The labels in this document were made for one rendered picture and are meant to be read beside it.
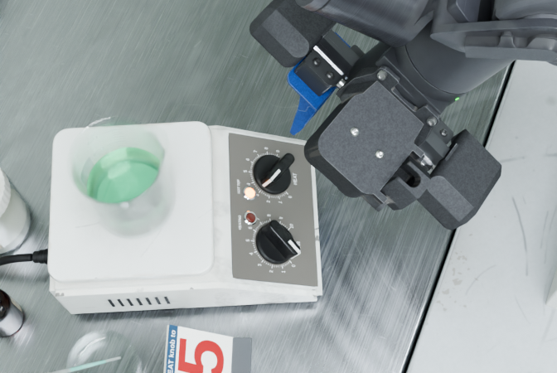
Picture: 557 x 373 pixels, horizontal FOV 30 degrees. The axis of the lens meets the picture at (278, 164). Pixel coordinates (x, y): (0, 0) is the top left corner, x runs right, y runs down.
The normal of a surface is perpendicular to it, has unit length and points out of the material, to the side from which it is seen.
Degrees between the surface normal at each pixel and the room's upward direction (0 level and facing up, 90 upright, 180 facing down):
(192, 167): 0
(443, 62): 71
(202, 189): 0
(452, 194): 32
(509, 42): 47
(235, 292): 90
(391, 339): 0
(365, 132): 23
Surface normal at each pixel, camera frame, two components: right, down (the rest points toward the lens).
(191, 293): 0.04, 0.92
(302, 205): 0.47, -0.36
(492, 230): -0.04, -0.38
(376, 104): 0.25, -0.11
